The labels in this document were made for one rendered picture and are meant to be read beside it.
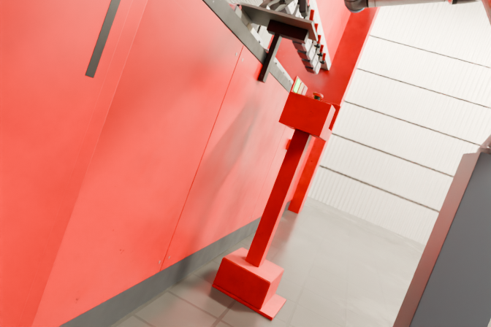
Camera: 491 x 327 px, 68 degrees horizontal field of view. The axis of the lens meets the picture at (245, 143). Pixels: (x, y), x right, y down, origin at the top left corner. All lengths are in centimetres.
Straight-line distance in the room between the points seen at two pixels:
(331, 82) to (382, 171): 181
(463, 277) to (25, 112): 116
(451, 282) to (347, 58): 259
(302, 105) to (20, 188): 103
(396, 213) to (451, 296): 374
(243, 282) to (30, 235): 100
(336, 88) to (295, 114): 218
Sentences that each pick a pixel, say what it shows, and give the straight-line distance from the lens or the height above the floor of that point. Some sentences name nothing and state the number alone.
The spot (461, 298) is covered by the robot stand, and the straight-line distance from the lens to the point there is 129.
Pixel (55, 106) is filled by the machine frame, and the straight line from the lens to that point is 45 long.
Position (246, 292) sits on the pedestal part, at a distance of 142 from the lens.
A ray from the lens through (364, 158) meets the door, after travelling 493.
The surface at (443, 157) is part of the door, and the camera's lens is 503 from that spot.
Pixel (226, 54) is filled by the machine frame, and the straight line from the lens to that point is 102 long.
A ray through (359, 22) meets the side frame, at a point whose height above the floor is 184.
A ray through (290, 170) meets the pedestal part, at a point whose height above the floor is 51.
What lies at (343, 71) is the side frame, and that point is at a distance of 352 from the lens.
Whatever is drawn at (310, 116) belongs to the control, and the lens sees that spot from 131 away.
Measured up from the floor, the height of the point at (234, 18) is 86.
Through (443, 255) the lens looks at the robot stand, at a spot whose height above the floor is 46.
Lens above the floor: 61
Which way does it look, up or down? 3 degrees down
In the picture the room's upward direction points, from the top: 21 degrees clockwise
